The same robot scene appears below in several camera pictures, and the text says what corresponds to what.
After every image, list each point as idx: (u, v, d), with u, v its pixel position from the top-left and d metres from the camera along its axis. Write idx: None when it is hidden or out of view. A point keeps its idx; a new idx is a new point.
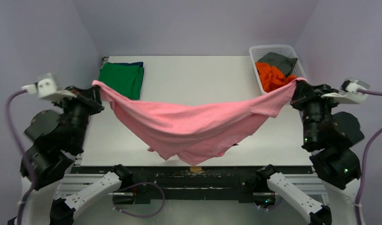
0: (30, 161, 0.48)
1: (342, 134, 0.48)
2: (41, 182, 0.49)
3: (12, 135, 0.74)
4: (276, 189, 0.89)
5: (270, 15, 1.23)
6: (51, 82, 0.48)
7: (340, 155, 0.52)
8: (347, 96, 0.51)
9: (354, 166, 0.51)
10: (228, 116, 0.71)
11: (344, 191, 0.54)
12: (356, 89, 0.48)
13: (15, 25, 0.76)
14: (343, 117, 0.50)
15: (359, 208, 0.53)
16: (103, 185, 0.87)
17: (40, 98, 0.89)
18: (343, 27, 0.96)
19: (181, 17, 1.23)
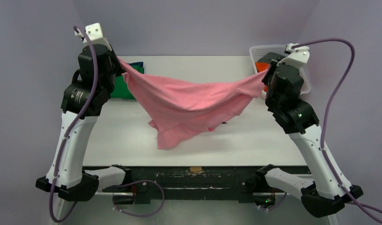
0: (74, 92, 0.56)
1: (284, 78, 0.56)
2: (87, 111, 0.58)
3: (12, 132, 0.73)
4: (274, 182, 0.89)
5: (270, 15, 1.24)
6: (97, 28, 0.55)
7: (294, 103, 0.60)
8: (289, 56, 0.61)
9: (306, 111, 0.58)
10: (219, 97, 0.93)
11: (306, 136, 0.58)
12: (292, 46, 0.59)
13: (15, 22, 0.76)
14: (286, 69, 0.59)
15: (323, 152, 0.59)
16: (112, 171, 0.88)
17: (39, 96, 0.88)
18: (342, 27, 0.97)
19: (181, 16, 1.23)
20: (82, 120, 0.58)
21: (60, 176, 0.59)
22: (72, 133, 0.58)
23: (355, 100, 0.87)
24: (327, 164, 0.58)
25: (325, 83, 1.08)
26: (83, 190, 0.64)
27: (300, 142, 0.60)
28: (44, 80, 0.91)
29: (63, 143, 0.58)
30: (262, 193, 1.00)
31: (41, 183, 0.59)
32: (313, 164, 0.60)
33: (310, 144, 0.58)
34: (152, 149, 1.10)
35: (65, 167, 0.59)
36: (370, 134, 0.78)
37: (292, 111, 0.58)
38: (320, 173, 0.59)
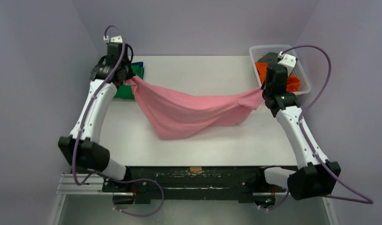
0: (103, 66, 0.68)
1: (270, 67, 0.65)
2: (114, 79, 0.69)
3: (12, 136, 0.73)
4: (275, 180, 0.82)
5: (271, 14, 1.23)
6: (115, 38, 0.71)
7: (282, 92, 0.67)
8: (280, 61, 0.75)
9: (290, 99, 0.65)
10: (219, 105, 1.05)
11: (286, 111, 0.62)
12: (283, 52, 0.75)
13: (14, 26, 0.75)
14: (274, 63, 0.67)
15: (302, 124, 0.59)
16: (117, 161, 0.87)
17: (40, 98, 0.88)
18: (343, 27, 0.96)
19: (181, 17, 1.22)
20: (109, 86, 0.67)
21: (85, 130, 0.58)
22: (98, 95, 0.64)
23: (355, 101, 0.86)
24: (303, 136, 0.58)
25: (325, 83, 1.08)
26: (98, 157, 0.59)
27: (281, 119, 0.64)
28: (45, 81, 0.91)
29: (90, 102, 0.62)
30: (262, 194, 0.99)
31: (64, 139, 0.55)
32: (292, 138, 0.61)
33: (288, 117, 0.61)
34: (153, 149, 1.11)
35: (91, 122, 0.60)
36: (370, 137, 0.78)
37: (277, 96, 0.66)
38: (297, 144, 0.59)
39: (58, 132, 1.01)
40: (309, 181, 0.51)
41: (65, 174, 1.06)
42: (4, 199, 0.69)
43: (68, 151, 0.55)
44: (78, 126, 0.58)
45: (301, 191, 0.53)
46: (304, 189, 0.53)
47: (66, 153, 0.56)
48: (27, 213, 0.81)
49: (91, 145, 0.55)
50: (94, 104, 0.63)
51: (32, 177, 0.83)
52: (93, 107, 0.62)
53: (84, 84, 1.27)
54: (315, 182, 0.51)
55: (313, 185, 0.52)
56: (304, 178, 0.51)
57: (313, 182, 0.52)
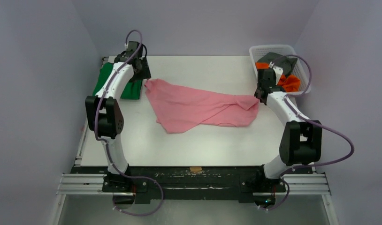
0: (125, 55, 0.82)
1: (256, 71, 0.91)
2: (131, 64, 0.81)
3: (12, 135, 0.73)
4: (274, 169, 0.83)
5: (270, 15, 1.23)
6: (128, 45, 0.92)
7: (272, 86, 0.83)
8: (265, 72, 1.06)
9: (277, 88, 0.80)
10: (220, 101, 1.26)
11: (272, 95, 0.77)
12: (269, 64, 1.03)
13: (14, 26, 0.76)
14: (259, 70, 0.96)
15: (287, 100, 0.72)
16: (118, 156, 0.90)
17: (40, 98, 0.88)
18: (342, 27, 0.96)
19: (181, 17, 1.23)
20: (128, 66, 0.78)
21: (109, 92, 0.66)
22: (120, 71, 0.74)
23: (356, 101, 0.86)
24: (288, 106, 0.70)
25: (324, 83, 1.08)
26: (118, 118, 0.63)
27: (272, 101, 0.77)
28: (45, 81, 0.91)
29: (114, 74, 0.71)
30: (262, 194, 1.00)
31: (90, 97, 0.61)
32: (280, 112, 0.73)
33: (275, 97, 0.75)
34: (153, 149, 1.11)
35: (114, 87, 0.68)
36: (370, 137, 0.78)
37: (266, 86, 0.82)
38: (284, 113, 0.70)
39: (58, 133, 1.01)
40: (294, 135, 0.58)
41: (65, 174, 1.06)
42: (4, 199, 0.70)
43: (93, 109, 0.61)
44: (103, 89, 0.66)
45: (290, 148, 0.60)
46: (292, 145, 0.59)
47: (90, 111, 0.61)
48: (28, 213, 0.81)
49: (114, 101, 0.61)
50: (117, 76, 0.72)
51: (32, 177, 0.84)
52: (116, 78, 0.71)
53: (84, 84, 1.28)
54: (299, 137, 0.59)
55: (299, 141, 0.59)
56: (289, 132, 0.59)
57: (298, 138, 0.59)
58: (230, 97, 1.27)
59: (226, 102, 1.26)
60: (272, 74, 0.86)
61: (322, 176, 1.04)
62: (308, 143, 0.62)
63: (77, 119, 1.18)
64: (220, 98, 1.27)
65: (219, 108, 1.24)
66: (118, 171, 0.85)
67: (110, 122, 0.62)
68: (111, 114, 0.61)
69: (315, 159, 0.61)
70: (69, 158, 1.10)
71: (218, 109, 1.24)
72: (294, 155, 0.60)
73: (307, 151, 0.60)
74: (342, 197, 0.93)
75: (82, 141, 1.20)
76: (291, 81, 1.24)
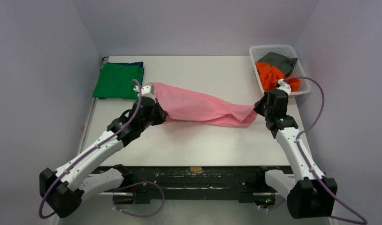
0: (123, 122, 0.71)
1: (272, 93, 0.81)
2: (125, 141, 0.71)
3: (11, 135, 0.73)
4: (275, 183, 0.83)
5: (270, 15, 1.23)
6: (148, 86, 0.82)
7: (282, 116, 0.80)
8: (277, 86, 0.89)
9: (288, 122, 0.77)
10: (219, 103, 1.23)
11: (285, 131, 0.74)
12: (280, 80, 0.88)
13: (14, 26, 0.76)
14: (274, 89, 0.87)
15: (299, 143, 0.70)
16: (108, 177, 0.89)
17: (40, 97, 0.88)
18: (342, 26, 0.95)
19: (181, 17, 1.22)
20: (116, 140, 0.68)
21: (70, 172, 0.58)
22: (103, 146, 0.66)
23: (356, 101, 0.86)
24: (300, 153, 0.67)
25: (324, 82, 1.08)
26: (66, 206, 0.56)
27: (281, 138, 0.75)
28: (45, 81, 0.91)
29: (91, 149, 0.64)
30: (262, 194, 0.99)
31: (47, 174, 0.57)
32: (291, 156, 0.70)
33: (287, 136, 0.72)
34: (153, 149, 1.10)
35: (80, 167, 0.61)
36: (371, 137, 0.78)
37: (277, 118, 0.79)
38: (294, 160, 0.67)
39: (57, 133, 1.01)
40: (306, 195, 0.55)
41: None
42: (3, 199, 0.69)
43: (45, 185, 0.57)
44: (67, 166, 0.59)
45: (301, 206, 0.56)
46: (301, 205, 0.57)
47: (44, 187, 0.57)
48: (27, 214, 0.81)
49: (65, 191, 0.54)
50: (94, 152, 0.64)
51: (32, 178, 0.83)
52: (91, 155, 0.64)
53: (85, 84, 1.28)
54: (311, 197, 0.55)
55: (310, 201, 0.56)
56: (301, 192, 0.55)
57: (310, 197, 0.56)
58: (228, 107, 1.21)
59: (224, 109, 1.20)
60: (286, 101, 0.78)
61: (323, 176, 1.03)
62: (319, 199, 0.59)
63: (77, 119, 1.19)
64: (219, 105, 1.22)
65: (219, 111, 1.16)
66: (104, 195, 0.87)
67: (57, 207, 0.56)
68: (58, 201, 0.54)
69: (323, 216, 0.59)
70: (69, 158, 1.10)
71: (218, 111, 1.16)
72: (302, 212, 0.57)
73: (317, 209, 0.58)
74: (342, 197, 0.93)
75: (82, 141, 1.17)
76: (291, 81, 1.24)
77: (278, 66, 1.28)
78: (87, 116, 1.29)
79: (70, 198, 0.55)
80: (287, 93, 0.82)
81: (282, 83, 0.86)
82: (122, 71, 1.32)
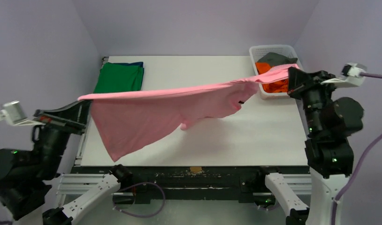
0: (5, 194, 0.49)
1: (339, 116, 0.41)
2: (19, 213, 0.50)
3: (11, 134, 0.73)
4: (274, 190, 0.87)
5: (270, 14, 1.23)
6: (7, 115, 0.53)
7: (334, 146, 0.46)
8: (346, 80, 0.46)
9: (345, 160, 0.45)
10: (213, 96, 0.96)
11: (327, 182, 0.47)
12: (358, 72, 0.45)
13: (14, 26, 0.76)
14: (347, 101, 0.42)
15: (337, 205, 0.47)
16: (102, 189, 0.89)
17: (40, 97, 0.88)
18: (343, 26, 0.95)
19: (181, 16, 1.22)
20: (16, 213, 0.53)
21: None
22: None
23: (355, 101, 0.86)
24: (331, 216, 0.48)
25: None
26: None
27: (317, 182, 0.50)
28: (45, 81, 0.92)
29: None
30: (262, 193, 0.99)
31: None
32: (316, 205, 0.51)
33: (325, 190, 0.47)
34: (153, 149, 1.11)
35: None
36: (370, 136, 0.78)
37: (328, 154, 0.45)
38: (316, 215, 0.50)
39: None
40: None
41: (65, 174, 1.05)
42: None
43: None
44: None
45: None
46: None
47: None
48: None
49: None
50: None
51: None
52: None
53: (85, 84, 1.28)
54: None
55: None
56: None
57: None
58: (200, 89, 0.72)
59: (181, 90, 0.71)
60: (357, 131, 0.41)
61: None
62: None
63: None
64: (191, 101, 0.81)
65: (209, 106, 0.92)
66: None
67: None
68: None
69: None
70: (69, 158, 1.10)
71: (199, 110, 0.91)
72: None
73: None
74: None
75: (82, 141, 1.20)
76: None
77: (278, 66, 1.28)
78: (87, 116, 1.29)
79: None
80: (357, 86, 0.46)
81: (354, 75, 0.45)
82: (122, 71, 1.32)
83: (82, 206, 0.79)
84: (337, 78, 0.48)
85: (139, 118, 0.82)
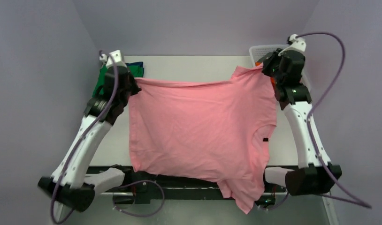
0: (99, 101, 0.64)
1: (288, 57, 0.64)
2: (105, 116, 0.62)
3: (12, 134, 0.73)
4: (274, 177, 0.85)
5: (270, 14, 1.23)
6: None
7: (294, 86, 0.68)
8: (290, 47, 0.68)
9: (301, 94, 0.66)
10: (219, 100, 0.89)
11: (295, 107, 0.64)
12: (294, 37, 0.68)
13: (15, 27, 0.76)
14: (292, 52, 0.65)
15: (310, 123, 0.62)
16: (109, 173, 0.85)
17: (40, 97, 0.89)
18: (342, 27, 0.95)
19: (181, 17, 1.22)
20: (97, 129, 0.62)
21: (66, 174, 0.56)
22: (87, 136, 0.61)
23: (353, 101, 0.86)
24: (309, 135, 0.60)
25: (324, 83, 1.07)
26: (82, 198, 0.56)
27: (289, 115, 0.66)
28: (46, 81, 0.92)
29: (77, 143, 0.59)
30: (263, 194, 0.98)
31: (46, 181, 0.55)
32: (298, 138, 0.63)
33: (296, 114, 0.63)
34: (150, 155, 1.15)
35: (74, 164, 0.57)
36: (369, 136, 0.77)
37: (288, 89, 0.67)
38: (301, 142, 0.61)
39: (57, 133, 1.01)
40: (307, 181, 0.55)
41: None
42: (3, 200, 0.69)
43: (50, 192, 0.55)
44: (60, 171, 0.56)
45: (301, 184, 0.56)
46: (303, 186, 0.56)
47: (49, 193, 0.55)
48: (28, 213, 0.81)
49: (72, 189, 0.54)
50: (83, 143, 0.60)
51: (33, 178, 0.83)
52: (80, 146, 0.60)
53: (84, 84, 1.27)
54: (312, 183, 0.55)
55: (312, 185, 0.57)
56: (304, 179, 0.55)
57: (312, 182, 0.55)
58: (191, 89, 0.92)
59: (175, 87, 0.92)
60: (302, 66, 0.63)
61: None
62: (319, 178, 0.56)
63: (77, 119, 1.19)
64: (199, 115, 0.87)
65: (232, 129, 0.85)
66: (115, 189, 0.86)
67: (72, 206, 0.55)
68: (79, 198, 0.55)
69: (321, 191, 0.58)
70: None
71: (213, 132, 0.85)
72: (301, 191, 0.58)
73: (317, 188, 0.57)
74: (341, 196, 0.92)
75: None
76: None
77: None
78: None
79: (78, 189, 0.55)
80: (300, 48, 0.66)
81: (294, 39, 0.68)
82: None
83: (96, 182, 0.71)
84: (296, 41, 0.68)
85: (163, 129, 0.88)
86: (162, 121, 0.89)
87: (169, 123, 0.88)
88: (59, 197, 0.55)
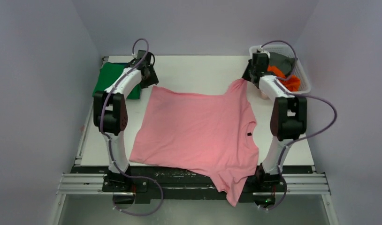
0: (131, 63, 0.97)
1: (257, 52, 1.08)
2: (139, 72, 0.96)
3: (12, 135, 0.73)
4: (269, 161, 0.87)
5: (271, 14, 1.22)
6: None
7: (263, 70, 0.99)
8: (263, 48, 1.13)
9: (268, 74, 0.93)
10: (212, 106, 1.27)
11: (264, 78, 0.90)
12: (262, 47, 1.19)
13: (15, 27, 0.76)
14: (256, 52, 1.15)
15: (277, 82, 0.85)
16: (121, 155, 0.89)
17: (40, 97, 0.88)
18: (341, 26, 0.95)
19: (181, 17, 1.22)
20: (135, 72, 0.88)
21: (117, 89, 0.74)
22: (130, 74, 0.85)
23: (352, 100, 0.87)
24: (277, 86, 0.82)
25: (324, 82, 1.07)
26: (122, 115, 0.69)
27: (263, 83, 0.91)
28: (45, 81, 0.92)
29: (123, 76, 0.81)
30: (262, 193, 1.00)
31: (100, 93, 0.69)
32: (271, 92, 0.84)
33: (267, 79, 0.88)
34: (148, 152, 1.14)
35: (122, 87, 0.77)
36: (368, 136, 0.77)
37: (259, 72, 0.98)
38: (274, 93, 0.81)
39: (58, 133, 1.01)
40: (282, 108, 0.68)
41: (65, 174, 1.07)
42: (3, 200, 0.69)
43: (100, 103, 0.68)
44: (112, 86, 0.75)
45: (279, 118, 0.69)
46: (281, 116, 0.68)
47: (99, 104, 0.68)
48: (28, 213, 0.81)
49: (121, 97, 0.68)
50: (126, 78, 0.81)
51: (33, 178, 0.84)
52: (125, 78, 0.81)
53: (85, 84, 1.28)
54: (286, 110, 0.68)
55: (286, 116, 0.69)
56: (278, 107, 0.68)
57: (286, 111, 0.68)
58: (194, 96, 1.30)
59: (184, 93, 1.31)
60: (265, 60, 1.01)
61: (322, 176, 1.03)
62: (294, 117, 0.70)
63: (77, 119, 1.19)
64: (196, 115, 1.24)
65: (221, 129, 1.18)
66: (119, 169, 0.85)
67: (115, 117, 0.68)
68: (118, 108, 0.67)
69: (301, 131, 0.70)
70: (69, 158, 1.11)
71: (205, 130, 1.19)
72: (283, 126, 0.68)
73: (295, 123, 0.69)
74: (341, 196, 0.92)
75: (82, 141, 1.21)
76: (291, 81, 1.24)
77: (278, 66, 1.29)
78: (87, 116, 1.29)
79: (125, 103, 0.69)
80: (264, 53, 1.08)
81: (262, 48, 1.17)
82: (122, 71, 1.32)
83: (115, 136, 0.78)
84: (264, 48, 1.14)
85: (164, 127, 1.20)
86: (168, 120, 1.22)
87: (171, 122, 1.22)
88: (110, 101, 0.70)
